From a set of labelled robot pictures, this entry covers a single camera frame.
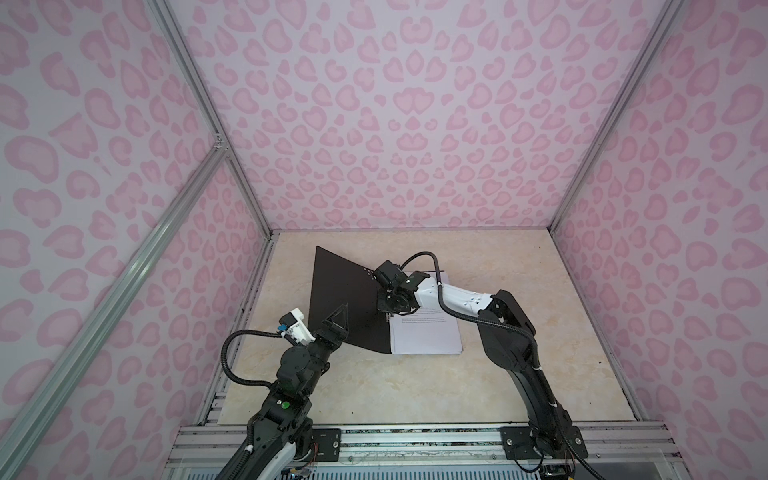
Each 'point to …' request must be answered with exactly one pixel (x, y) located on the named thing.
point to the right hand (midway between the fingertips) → (383, 302)
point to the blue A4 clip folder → (338, 282)
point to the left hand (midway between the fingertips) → (342, 309)
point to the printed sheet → (428, 330)
